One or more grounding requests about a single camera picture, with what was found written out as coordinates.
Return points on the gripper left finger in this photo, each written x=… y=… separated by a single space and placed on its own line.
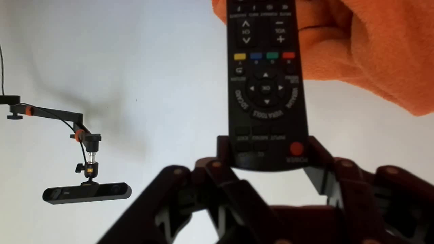
x=203 y=189

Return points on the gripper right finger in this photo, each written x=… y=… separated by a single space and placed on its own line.
x=366 y=196

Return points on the black remote control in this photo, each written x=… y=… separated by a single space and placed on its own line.
x=268 y=84

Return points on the orange cloth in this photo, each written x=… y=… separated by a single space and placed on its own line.
x=369 y=44

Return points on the camera on mount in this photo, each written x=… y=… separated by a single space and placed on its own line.
x=67 y=162

